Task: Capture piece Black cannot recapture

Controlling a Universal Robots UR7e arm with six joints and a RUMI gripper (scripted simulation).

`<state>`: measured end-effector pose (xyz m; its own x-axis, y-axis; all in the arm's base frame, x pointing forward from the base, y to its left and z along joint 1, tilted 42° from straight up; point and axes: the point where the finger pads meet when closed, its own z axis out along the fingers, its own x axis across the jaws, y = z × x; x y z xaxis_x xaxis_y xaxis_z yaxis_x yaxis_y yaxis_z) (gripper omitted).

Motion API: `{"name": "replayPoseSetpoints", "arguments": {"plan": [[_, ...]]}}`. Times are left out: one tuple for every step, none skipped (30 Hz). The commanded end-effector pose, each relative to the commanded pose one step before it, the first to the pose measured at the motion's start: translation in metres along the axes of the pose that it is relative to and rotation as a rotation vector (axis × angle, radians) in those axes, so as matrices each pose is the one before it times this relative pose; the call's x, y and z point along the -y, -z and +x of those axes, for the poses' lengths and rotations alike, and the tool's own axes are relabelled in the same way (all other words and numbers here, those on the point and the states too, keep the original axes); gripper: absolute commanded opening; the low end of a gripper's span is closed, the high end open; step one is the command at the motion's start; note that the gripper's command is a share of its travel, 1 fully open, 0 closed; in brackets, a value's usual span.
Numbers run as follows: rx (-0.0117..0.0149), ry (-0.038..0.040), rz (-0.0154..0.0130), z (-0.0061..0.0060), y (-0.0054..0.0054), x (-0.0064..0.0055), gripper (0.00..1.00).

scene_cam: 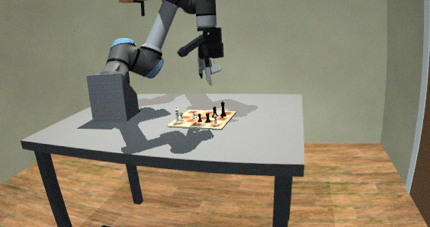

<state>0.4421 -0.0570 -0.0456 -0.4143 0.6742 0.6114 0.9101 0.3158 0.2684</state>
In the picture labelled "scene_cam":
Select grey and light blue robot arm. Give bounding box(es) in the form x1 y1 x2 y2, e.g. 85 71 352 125
99 0 217 83

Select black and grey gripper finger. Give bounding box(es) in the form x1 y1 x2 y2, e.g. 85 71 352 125
198 57 205 78
203 48 221 85

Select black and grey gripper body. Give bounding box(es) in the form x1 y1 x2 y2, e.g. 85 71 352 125
197 27 223 60

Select brown and cream chessboard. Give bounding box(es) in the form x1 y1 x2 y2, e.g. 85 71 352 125
168 110 236 130

